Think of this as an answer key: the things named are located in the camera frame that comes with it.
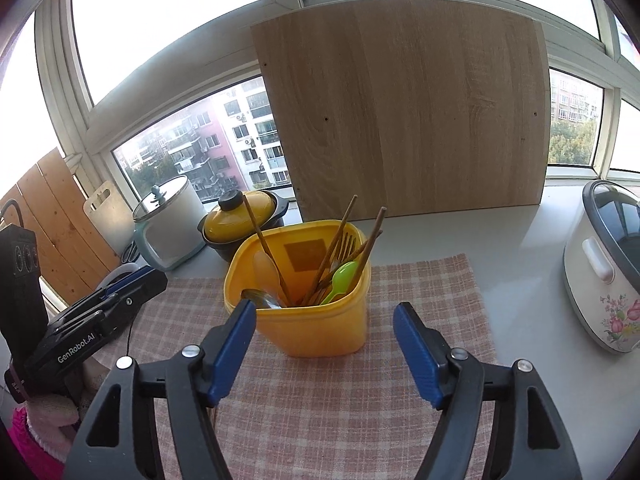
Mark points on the white and teal electric pot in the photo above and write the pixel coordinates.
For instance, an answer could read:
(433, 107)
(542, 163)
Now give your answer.
(170, 235)

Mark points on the pink checked cloth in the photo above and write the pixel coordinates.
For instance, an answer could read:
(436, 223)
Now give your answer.
(350, 410)

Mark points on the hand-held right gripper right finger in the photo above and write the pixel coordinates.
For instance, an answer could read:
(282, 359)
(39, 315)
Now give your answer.
(417, 355)

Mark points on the red-tipped wooden chopstick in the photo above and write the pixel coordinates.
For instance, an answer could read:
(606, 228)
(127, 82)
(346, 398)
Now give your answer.
(260, 240)

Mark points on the glass pot lid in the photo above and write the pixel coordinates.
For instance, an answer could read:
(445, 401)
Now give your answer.
(160, 197)

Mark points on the white cutting board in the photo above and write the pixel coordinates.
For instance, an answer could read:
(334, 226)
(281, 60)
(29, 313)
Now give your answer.
(107, 220)

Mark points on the metal spoon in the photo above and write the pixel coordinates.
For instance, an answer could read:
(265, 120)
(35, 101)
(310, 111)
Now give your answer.
(260, 297)

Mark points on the green plastic spoon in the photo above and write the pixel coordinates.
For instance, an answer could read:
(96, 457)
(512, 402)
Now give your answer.
(342, 275)

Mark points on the white floral rice cooker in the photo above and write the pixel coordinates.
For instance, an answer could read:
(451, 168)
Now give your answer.
(595, 280)

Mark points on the black electronic device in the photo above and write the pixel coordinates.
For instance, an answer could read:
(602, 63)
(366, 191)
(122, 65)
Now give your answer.
(22, 280)

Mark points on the translucent plastic spoon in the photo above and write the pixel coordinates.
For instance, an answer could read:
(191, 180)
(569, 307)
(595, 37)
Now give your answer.
(265, 270)

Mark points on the pink apartment building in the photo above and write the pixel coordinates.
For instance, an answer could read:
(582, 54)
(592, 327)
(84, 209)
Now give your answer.
(220, 130)

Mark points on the person's left forearm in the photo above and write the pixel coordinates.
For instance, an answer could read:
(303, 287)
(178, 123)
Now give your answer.
(45, 430)

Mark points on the wooden plank panel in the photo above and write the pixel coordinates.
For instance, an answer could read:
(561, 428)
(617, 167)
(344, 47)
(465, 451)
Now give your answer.
(55, 210)

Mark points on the person's left hand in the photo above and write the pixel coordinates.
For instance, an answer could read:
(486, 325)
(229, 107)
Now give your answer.
(90, 382)

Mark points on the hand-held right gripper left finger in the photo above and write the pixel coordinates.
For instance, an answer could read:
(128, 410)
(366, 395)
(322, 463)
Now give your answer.
(232, 355)

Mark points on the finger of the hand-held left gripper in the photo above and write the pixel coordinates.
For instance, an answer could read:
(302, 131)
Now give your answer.
(127, 276)
(142, 290)

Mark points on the black casserole pot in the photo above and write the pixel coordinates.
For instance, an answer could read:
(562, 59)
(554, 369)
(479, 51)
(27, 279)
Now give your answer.
(270, 240)

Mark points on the yellow plastic container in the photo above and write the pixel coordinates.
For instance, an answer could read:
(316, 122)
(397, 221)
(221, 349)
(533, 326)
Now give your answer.
(320, 330)

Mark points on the metal fork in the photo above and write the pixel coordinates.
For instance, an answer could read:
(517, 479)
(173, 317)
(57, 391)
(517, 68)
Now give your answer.
(345, 250)

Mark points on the large wooden board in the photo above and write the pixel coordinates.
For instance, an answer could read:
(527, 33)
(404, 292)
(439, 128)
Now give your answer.
(400, 110)

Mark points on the dark scissors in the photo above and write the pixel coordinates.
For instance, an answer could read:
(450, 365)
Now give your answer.
(130, 252)

